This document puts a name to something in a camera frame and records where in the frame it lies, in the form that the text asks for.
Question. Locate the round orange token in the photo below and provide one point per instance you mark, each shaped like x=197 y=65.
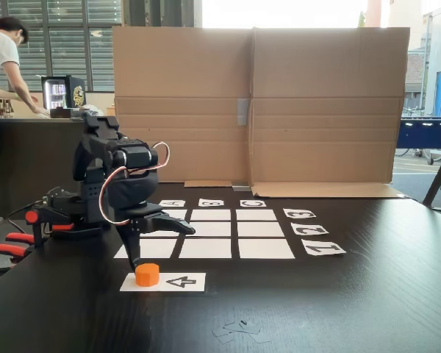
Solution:
x=147 y=276

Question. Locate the paper sheet letter B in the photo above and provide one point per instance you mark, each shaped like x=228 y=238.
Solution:
x=202 y=202

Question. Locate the white arrow paper sheet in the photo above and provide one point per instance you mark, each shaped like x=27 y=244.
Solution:
x=183 y=282

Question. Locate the paper sheet letter C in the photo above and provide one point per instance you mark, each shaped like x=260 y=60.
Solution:
x=243 y=203

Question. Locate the white crumpled bag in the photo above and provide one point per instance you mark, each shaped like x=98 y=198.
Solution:
x=95 y=109

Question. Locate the black bar clamp red trigger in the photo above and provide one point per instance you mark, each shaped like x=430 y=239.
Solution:
x=39 y=233

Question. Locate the small black box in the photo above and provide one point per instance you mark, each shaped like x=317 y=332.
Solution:
x=61 y=113

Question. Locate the black mini fridge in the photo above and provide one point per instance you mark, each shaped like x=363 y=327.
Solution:
x=75 y=93

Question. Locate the dark wooden counter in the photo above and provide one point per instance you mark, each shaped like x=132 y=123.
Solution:
x=22 y=158

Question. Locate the paper sheet number 3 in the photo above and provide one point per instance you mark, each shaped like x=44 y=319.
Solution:
x=288 y=211

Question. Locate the paper sheet number 2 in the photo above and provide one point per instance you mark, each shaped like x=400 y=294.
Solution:
x=297 y=231

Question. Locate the paper sheet number 1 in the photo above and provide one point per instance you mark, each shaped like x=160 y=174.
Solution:
x=312 y=252

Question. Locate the large brown cardboard screen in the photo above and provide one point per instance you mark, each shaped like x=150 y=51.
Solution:
x=316 y=110

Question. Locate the blue foosball table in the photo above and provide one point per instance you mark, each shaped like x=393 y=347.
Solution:
x=422 y=136

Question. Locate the black stand leg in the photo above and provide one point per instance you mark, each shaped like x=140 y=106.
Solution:
x=439 y=176

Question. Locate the grey duct tape strip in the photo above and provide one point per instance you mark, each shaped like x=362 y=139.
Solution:
x=243 y=112
x=241 y=187

